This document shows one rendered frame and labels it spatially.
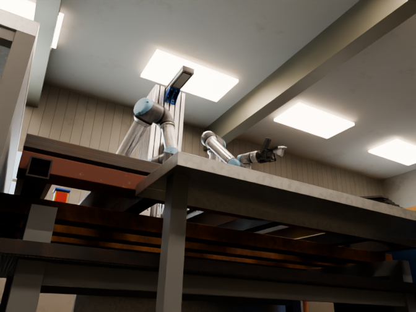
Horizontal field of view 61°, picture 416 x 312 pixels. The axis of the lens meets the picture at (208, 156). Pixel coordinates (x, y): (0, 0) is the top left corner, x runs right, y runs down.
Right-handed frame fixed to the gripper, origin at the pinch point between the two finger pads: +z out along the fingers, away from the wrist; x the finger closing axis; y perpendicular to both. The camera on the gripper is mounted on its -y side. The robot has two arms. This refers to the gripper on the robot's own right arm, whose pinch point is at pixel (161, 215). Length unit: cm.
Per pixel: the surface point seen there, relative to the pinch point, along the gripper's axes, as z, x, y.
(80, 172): 8, -62, -48
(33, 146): 4, -62, -61
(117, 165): 4, -62, -39
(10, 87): -1, -80, -67
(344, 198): 13, -94, 14
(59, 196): 0.5, -5.8, -46.6
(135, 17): -259, 154, 9
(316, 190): 12, -94, 4
